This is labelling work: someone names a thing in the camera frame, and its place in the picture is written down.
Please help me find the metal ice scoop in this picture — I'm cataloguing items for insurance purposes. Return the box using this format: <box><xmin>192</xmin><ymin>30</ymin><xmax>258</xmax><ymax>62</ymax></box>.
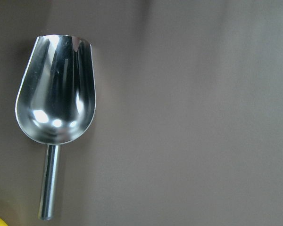
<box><xmin>15</xmin><ymin>34</ymin><xmax>96</xmax><ymax>220</ymax></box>

